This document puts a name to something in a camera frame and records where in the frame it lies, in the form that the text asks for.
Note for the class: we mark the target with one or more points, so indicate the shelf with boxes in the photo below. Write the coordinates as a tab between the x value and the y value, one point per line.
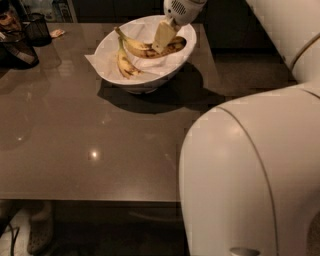
58	11

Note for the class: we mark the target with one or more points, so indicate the small crumpled wrapper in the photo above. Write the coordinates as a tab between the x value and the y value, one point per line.
57	33

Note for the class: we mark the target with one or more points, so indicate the white paper bowl liner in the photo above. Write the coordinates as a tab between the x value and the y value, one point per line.
142	29

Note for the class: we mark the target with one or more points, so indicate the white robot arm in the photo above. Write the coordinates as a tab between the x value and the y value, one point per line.
249	170

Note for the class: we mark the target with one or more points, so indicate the spotted yellow banana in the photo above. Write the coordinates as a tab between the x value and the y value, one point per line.
145	50
126	68

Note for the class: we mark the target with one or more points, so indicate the beige perforated clog shoe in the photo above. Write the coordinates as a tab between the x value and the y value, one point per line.
41	228

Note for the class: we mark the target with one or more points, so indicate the black mesh desk tray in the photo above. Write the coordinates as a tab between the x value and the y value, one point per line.
20	51

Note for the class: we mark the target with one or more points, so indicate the black mesh pen cup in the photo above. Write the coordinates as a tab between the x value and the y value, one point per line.
36	29

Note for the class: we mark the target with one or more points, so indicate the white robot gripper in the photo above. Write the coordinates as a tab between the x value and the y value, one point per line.
184	12

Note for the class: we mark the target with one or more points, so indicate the white ceramic bowl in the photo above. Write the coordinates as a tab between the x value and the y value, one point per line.
143	85

